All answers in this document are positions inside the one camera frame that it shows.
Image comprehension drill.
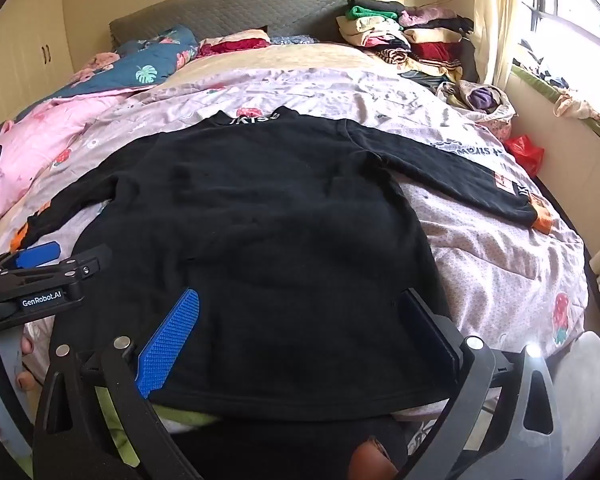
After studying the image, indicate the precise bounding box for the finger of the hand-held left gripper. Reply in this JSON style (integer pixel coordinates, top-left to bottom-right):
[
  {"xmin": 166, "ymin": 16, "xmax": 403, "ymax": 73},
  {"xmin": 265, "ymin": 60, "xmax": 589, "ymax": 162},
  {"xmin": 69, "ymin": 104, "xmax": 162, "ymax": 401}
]
[
  {"xmin": 0, "ymin": 241, "xmax": 62, "ymax": 275},
  {"xmin": 0, "ymin": 244, "xmax": 114, "ymax": 288}
]

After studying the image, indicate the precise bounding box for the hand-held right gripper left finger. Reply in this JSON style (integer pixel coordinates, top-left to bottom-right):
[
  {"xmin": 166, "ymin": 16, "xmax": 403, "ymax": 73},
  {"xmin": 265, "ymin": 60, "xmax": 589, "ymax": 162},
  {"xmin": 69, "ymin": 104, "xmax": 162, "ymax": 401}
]
[{"xmin": 32, "ymin": 287, "xmax": 202, "ymax": 480}]

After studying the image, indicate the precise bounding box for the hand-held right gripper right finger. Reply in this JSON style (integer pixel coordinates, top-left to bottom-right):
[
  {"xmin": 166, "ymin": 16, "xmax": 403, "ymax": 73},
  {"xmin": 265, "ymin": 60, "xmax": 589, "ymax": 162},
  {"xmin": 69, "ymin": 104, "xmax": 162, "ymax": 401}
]
[{"xmin": 400, "ymin": 287, "xmax": 566, "ymax": 480}]

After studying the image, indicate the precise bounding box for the black sweater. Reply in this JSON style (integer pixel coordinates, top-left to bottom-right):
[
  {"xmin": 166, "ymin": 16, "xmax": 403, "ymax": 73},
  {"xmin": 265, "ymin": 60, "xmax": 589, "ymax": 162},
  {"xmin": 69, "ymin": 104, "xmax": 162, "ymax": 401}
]
[{"xmin": 10, "ymin": 105, "xmax": 553, "ymax": 421}]

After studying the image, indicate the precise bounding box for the floral fabric bag with clothes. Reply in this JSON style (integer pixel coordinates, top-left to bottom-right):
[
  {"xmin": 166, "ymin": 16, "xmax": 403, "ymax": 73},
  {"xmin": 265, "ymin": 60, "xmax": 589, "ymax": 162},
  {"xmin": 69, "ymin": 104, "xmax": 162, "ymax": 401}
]
[{"xmin": 437, "ymin": 80, "xmax": 516, "ymax": 133}]

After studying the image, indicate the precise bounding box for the heap of clothes on windowsill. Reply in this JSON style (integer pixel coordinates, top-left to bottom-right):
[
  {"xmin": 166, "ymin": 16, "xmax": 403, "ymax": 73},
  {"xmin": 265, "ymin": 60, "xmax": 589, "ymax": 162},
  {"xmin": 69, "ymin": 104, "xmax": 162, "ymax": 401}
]
[{"xmin": 512, "ymin": 50, "xmax": 600, "ymax": 146}]

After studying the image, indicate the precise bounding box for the pile of folded clothes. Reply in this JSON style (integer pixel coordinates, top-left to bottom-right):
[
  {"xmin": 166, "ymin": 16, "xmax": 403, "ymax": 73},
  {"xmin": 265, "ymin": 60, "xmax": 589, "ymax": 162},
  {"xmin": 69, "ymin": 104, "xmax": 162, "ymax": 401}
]
[{"xmin": 336, "ymin": 0, "xmax": 481, "ymax": 86}]

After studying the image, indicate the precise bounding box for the person's left hand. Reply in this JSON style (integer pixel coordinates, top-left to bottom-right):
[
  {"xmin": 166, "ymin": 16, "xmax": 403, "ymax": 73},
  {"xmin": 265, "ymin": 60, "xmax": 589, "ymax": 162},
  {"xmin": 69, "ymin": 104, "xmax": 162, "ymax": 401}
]
[{"xmin": 17, "ymin": 335, "xmax": 43, "ymax": 393}]

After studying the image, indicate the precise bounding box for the person's right hand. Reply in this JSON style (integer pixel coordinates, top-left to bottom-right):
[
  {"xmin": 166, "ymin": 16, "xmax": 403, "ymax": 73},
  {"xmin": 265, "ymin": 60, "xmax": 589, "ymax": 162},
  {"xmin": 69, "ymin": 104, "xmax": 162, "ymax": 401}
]
[{"xmin": 350, "ymin": 437, "xmax": 399, "ymax": 480}]

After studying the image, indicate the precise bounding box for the person's yellow-green top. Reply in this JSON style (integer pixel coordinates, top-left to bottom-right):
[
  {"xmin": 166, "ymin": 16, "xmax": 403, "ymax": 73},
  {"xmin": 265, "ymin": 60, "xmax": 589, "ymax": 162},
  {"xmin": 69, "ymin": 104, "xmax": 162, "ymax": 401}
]
[{"xmin": 97, "ymin": 395, "xmax": 221, "ymax": 466}]

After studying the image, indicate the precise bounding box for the pink strawberry print duvet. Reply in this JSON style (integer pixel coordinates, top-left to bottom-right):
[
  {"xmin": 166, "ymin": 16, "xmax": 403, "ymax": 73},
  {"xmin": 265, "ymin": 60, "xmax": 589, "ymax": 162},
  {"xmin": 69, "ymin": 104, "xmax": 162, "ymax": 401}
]
[{"xmin": 0, "ymin": 67, "xmax": 591, "ymax": 436}]

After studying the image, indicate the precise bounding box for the pink quilt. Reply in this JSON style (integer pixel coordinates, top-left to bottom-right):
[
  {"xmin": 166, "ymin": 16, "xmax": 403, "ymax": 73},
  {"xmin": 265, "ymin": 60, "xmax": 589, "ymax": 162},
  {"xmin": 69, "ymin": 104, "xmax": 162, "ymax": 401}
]
[{"xmin": 0, "ymin": 92, "xmax": 131, "ymax": 218}]

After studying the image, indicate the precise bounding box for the red plastic bag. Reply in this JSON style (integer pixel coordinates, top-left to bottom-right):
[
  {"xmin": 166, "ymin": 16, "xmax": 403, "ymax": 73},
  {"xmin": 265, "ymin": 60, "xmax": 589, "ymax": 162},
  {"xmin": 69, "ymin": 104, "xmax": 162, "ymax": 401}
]
[{"xmin": 502, "ymin": 134, "xmax": 545, "ymax": 177}]

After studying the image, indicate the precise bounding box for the cream wardrobe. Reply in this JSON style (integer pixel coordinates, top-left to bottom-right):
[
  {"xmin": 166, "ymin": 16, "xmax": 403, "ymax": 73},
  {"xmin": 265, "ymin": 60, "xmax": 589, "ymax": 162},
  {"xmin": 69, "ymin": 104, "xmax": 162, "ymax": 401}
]
[{"xmin": 0, "ymin": 0, "xmax": 73, "ymax": 136}]

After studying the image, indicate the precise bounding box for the blue floral quilt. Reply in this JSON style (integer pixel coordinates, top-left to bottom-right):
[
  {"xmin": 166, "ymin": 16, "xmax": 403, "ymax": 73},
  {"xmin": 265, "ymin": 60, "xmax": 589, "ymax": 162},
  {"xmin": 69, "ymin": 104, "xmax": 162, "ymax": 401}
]
[{"xmin": 55, "ymin": 24, "xmax": 201, "ymax": 98}]

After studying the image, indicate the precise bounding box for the red and cream pillow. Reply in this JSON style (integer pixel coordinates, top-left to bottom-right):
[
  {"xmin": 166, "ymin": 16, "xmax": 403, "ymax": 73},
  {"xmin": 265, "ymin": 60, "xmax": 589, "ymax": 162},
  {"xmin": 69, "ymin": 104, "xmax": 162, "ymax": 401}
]
[{"xmin": 197, "ymin": 30, "xmax": 273, "ymax": 58}]

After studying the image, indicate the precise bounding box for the green windowsill mat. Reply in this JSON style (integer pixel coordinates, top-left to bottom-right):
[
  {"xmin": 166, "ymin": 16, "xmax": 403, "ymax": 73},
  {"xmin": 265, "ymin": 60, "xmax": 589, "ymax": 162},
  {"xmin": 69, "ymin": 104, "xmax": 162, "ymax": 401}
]
[{"xmin": 512, "ymin": 62, "xmax": 600, "ymax": 146}]

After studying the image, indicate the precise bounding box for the beige blanket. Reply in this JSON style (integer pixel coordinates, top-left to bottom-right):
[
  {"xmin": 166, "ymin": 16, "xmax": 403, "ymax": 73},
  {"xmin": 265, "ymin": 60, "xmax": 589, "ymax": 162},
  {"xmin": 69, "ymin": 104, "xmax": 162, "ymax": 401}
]
[{"xmin": 165, "ymin": 40, "xmax": 401, "ymax": 91}]

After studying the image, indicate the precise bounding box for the blue patterned pillow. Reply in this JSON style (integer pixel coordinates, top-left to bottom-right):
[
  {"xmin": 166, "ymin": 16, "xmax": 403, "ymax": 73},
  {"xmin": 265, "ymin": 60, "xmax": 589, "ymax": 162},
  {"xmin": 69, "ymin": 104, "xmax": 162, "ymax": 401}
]
[{"xmin": 270, "ymin": 34, "xmax": 317, "ymax": 47}]

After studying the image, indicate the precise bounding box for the grey quilted headboard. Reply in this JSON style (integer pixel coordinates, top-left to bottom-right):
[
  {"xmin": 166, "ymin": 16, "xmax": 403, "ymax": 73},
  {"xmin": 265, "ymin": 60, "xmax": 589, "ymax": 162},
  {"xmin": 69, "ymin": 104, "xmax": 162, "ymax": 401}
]
[{"xmin": 109, "ymin": 0, "xmax": 356, "ymax": 53}]

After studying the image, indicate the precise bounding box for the window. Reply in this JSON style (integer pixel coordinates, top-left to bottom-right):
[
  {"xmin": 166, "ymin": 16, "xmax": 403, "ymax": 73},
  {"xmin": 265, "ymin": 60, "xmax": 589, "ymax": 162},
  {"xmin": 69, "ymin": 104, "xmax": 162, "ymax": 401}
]
[{"xmin": 522, "ymin": 0, "xmax": 600, "ymax": 116}]

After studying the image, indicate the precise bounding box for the white bed frame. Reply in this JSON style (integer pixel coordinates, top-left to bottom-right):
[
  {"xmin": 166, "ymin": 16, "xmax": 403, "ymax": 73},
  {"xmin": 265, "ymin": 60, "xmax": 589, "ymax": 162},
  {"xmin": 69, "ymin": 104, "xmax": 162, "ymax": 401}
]
[{"xmin": 550, "ymin": 330, "xmax": 600, "ymax": 480}]

